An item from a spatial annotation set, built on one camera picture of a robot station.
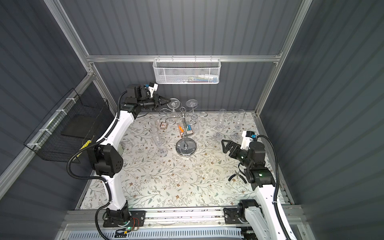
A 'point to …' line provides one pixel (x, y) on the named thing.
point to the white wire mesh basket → (186, 70)
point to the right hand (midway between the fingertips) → (230, 144)
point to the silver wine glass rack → (185, 146)
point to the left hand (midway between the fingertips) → (171, 100)
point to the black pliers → (237, 174)
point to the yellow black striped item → (86, 145)
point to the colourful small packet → (186, 130)
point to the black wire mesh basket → (78, 120)
